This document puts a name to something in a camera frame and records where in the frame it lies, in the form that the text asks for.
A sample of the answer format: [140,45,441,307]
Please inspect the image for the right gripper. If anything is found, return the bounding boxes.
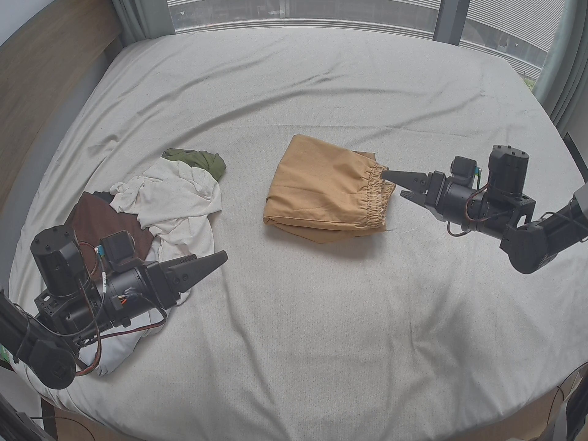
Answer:
[383,168,490,229]

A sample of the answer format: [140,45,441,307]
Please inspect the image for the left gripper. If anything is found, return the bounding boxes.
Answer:
[102,250,229,327]

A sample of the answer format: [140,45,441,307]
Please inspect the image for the tan shorts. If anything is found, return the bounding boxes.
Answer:
[263,134,397,245]

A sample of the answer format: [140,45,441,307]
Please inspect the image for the bed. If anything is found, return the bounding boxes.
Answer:
[0,0,588,441]

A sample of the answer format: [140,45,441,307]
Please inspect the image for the white garment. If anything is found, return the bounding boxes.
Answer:
[109,157,223,307]

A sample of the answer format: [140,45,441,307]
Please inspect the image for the brown garment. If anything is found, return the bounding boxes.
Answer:
[64,192,159,265]

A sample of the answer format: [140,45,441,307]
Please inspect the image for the green garment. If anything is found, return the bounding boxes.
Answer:
[162,148,227,183]

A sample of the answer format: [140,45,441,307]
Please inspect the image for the blue-green curtain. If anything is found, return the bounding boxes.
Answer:
[101,0,176,45]
[533,0,588,130]

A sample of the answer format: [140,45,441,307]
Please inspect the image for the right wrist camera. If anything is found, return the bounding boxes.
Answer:
[450,156,481,187]

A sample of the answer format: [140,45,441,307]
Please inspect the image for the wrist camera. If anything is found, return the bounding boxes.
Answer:
[100,232,143,274]
[450,156,481,187]

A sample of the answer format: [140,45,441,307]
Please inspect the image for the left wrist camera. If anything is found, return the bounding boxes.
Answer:
[100,232,143,274]

